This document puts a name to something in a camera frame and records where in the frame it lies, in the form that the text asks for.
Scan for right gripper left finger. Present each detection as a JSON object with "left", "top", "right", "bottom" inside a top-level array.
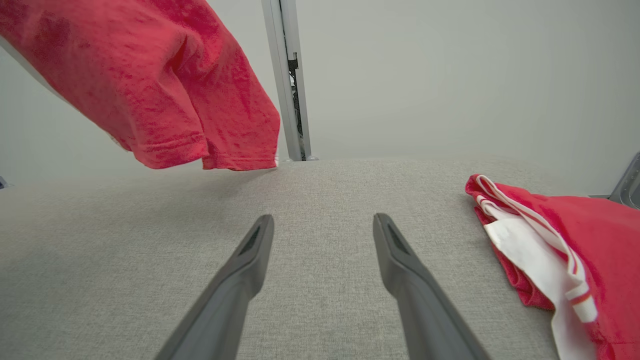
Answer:
[{"left": 155, "top": 215, "right": 275, "bottom": 360}]

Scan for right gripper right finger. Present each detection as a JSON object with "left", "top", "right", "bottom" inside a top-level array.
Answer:
[{"left": 373, "top": 213, "right": 493, "bottom": 360}]

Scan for red jersey with white sleeves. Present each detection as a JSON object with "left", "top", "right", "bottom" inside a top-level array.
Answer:
[{"left": 465, "top": 174, "right": 640, "bottom": 360}]

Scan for red shorts with white stripes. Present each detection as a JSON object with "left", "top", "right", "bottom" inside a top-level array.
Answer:
[{"left": 0, "top": 0, "right": 281, "bottom": 172}]

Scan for grey metal partition post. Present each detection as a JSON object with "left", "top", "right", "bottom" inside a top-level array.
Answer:
[{"left": 261, "top": 0, "right": 313, "bottom": 162}]

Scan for grey metal bracket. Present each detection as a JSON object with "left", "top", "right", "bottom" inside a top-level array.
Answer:
[{"left": 607, "top": 152, "right": 640, "bottom": 210}]

